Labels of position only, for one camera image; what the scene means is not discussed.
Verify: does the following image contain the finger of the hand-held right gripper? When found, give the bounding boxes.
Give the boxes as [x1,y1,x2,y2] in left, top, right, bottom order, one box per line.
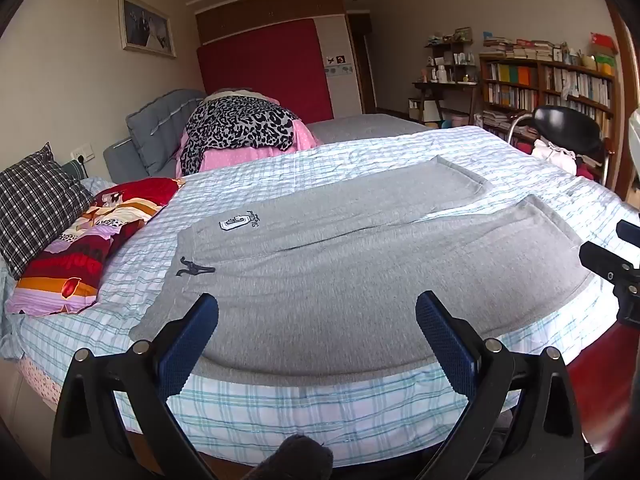
[579,241,640,328]
[616,220,640,249]

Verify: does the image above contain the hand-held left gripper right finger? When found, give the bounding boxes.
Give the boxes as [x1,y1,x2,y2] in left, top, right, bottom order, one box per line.
[414,290,586,480]

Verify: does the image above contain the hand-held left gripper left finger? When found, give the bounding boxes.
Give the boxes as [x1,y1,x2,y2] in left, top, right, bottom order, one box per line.
[50,292,219,480]

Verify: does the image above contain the grey pants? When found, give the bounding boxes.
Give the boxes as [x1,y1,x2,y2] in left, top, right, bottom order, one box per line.
[129,156,596,388]

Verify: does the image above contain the white cloth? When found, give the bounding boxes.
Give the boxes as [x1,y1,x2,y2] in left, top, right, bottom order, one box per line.
[531,139,579,174]

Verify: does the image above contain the black chair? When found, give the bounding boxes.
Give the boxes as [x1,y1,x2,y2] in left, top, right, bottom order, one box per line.
[507,105,612,187]

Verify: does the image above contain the bed with plaid sheet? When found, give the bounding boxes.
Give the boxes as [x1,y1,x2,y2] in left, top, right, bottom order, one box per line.
[0,125,640,468]

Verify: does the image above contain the red multicoloured printed pillow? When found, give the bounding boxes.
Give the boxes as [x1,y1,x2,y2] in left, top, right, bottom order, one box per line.
[11,177,186,317]

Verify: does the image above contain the floral bed skirt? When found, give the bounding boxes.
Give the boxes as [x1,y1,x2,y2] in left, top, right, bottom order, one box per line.
[17,355,63,413]

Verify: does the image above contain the dark cloth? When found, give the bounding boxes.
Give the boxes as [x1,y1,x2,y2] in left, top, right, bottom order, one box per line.
[245,434,335,480]

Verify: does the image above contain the wooden bookshelf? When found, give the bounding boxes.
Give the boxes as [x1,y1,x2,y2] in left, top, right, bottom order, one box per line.
[479,52,617,181]

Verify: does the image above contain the pale blue pillow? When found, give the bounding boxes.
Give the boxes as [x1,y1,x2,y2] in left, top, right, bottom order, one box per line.
[80,176,112,196]

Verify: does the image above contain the red box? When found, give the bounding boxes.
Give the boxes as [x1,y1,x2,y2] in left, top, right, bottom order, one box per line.
[590,32,619,56]

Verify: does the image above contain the green striped pillow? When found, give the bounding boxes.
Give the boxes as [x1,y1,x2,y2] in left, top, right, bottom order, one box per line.
[60,159,89,181]

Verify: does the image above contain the black white checkered pillow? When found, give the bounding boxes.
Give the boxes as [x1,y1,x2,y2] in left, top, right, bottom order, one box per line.
[0,142,96,281]

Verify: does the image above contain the stack of books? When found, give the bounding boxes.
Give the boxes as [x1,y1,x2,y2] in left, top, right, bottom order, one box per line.
[482,32,566,61]

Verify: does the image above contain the grey padded headboard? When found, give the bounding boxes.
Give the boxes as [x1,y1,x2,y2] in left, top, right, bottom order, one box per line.
[103,89,207,184]

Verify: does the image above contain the leopard print blanket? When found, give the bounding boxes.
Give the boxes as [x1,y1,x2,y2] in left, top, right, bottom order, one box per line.
[179,94,301,177]

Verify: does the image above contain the wooden desk with shelf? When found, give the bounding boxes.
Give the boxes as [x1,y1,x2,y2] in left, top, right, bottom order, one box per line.
[412,27,482,125]

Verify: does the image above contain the grey bed cover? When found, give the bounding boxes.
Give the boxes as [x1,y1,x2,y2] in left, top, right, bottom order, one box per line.
[306,114,436,145]

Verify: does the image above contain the pink quilt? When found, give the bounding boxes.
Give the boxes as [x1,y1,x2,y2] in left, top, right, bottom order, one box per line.
[175,91,323,178]

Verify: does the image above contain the red padded panel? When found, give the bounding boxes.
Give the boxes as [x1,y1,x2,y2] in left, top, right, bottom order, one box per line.
[196,17,335,123]

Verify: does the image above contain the dark wooden door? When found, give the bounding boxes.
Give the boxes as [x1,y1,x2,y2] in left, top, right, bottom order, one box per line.
[347,12,377,115]

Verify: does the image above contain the small picture stickers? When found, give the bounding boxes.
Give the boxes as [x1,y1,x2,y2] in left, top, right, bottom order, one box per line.
[325,55,354,77]

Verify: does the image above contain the wooden wardrobe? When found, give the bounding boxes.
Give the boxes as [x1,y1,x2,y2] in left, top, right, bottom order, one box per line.
[195,0,366,121]

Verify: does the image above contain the framed wall picture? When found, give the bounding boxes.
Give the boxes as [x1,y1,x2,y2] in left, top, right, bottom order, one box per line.
[118,0,177,59]

